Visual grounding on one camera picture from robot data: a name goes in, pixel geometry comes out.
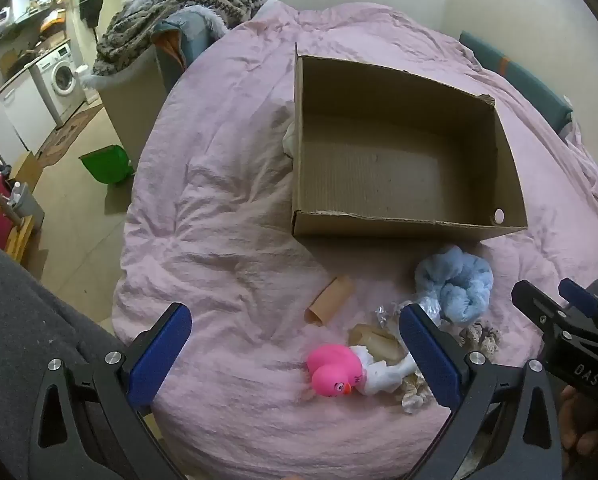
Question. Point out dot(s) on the white kitchen cabinet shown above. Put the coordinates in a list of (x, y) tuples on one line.
[(24, 110)]

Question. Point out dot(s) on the green plastic bin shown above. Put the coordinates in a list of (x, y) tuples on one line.
[(106, 162)]

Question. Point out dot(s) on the clear plastic wrap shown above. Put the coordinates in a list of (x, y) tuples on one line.
[(386, 314)]

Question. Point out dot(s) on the patterned floor rug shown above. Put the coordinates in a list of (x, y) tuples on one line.
[(64, 135)]

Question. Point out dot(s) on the grey fluffy blanket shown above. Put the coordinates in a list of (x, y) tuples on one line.
[(211, 17)]

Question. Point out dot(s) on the flat cardboard piece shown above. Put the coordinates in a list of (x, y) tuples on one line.
[(26, 170)]

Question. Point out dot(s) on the cluttered kitchen shelf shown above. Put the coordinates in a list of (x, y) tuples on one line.
[(34, 15)]

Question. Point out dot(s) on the pink bed cover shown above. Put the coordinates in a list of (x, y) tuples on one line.
[(229, 210)]

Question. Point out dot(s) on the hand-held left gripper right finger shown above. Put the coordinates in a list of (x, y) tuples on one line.
[(429, 360)]

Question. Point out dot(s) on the beige frayed knotted cloth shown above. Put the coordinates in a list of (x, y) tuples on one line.
[(479, 340)]

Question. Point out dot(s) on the light blue fluffy cloth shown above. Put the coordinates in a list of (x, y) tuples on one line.
[(459, 280)]

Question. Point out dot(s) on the small white cloth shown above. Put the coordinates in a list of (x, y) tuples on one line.
[(290, 140)]

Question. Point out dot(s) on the teal orange striped cushion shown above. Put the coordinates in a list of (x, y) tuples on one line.
[(524, 80), (179, 45)]

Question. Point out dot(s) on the cream lace cloth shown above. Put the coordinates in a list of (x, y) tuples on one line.
[(411, 400)]

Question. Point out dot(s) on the white sock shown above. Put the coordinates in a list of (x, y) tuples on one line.
[(379, 380)]

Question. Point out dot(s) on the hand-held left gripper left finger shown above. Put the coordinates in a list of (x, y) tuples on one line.
[(159, 355)]

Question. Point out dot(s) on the brown cardboard tube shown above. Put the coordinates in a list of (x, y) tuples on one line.
[(329, 300)]

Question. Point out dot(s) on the white washing machine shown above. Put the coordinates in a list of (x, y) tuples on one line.
[(61, 77)]

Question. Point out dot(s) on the grey storage box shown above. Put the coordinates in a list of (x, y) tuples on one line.
[(129, 120)]

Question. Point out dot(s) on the grey container with bottle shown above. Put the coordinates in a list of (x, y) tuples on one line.
[(26, 207)]

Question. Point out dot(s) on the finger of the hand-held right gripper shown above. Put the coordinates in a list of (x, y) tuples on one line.
[(581, 296), (536, 305)]

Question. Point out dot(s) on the crumpled brown paper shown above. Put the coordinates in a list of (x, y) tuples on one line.
[(379, 342)]

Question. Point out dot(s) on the pink rubber duck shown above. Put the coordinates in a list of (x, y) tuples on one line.
[(331, 370)]

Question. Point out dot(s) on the black hanging bag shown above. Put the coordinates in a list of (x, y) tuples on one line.
[(90, 2)]

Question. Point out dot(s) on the person's right hand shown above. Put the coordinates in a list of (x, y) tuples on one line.
[(579, 425)]

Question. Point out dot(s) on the brown cardboard box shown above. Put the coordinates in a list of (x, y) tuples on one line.
[(379, 170)]

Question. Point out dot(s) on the person's grey trousers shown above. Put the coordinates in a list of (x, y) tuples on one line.
[(19, 320)]

